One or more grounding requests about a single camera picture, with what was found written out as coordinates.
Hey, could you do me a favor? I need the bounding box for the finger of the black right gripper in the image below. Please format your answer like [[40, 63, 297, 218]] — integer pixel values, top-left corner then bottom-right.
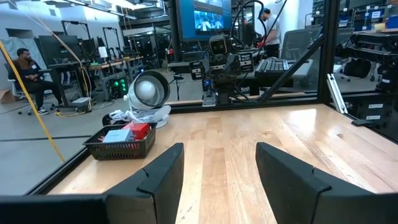
[[231, 50, 255, 76], [188, 58, 211, 83]]

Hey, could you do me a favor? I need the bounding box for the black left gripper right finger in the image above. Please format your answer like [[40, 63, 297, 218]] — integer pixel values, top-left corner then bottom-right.
[[255, 141, 373, 224]]

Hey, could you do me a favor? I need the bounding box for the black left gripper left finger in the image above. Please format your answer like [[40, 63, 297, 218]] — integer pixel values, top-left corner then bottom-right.
[[104, 142, 185, 224]]

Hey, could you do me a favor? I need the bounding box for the red rectangular box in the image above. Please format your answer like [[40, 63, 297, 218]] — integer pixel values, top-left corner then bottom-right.
[[122, 122, 150, 141]]

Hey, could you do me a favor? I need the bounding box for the light blue box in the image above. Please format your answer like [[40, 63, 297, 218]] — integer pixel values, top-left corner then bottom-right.
[[101, 128, 135, 144]]

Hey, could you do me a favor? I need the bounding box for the black keyboard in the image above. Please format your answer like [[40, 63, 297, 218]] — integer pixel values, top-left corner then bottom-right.
[[254, 57, 290, 79]]

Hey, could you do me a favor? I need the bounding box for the standing person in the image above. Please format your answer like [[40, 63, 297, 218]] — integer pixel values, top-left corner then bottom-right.
[[258, 7, 282, 60]]

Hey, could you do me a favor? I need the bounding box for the small black mesh basket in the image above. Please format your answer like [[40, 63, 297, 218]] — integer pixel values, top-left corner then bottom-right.
[[82, 121, 158, 161]]

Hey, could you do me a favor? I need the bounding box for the large computer monitor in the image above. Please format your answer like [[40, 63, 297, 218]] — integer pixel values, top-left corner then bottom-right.
[[175, 0, 233, 43]]

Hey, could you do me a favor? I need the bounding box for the wooden desk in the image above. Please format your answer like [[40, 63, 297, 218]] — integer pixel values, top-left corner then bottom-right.
[[88, 55, 144, 94]]

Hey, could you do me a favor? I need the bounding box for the black mesh computer case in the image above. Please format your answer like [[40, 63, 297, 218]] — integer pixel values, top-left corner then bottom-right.
[[109, 76, 130, 100]]

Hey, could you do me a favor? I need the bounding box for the silver aluminium bar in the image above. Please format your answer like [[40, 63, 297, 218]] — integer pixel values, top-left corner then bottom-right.
[[325, 73, 348, 115]]

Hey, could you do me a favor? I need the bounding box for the black equipment box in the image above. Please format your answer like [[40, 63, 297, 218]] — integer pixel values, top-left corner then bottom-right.
[[340, 91, 398, 144]]

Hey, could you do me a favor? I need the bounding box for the storage shelving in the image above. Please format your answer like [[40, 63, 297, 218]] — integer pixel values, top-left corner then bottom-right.
[[337, 0, 398, 32]]

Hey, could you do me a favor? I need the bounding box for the black monitor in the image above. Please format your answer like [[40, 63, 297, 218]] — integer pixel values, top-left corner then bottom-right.
[[39, 34, 82, 65]]

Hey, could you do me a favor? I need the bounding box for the seated person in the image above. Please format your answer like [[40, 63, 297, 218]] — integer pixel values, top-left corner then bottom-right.
[[7, 47, 65, 116]]

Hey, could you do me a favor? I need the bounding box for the cardboard box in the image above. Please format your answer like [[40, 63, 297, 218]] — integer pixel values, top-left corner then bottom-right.
[[0, 88, 16, 104]]

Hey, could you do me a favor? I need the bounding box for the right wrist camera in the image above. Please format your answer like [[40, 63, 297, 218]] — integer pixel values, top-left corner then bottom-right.
[[208, 33, 230, 57]]

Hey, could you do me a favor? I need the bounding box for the white fan cable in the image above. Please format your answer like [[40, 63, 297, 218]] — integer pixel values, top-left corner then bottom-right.
[[108, 105, 162, 125]]

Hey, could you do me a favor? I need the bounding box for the orange-yellow cable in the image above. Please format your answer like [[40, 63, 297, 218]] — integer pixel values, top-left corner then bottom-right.
[[0, 39, 67, 163]]

